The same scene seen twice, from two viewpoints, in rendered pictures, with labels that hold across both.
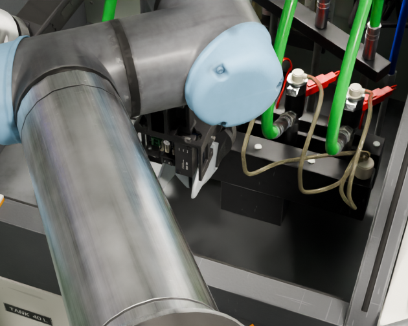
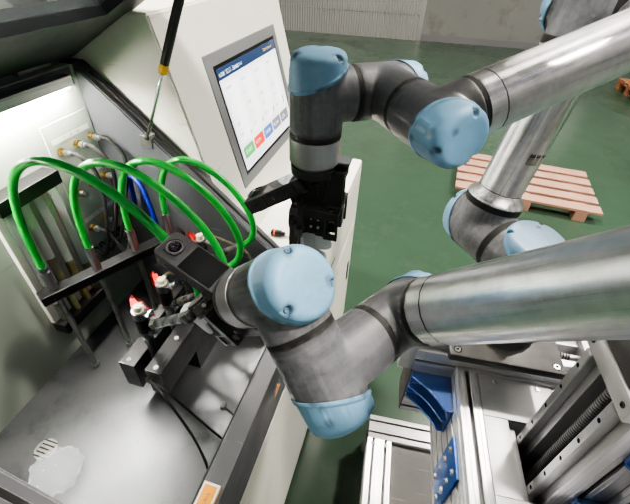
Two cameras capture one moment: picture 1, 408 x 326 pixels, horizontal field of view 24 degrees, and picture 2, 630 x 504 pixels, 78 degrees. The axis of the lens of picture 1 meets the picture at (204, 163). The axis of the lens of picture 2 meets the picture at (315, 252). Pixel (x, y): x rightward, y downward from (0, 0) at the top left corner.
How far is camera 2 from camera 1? 0.93 m
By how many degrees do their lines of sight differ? 64
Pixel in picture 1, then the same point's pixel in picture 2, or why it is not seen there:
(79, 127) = (528, 54)
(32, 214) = (223, 456)
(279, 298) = not seen: hidden behind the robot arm
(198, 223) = (210, 379)
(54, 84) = (487, 74)
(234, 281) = not seen: hidden behind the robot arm
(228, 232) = (219, 363)
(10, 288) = not seen: outside the picture
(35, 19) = (220, 272)
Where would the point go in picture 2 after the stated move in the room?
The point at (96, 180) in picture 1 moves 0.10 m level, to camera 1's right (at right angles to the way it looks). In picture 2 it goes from (572, 37) to (530, 21)
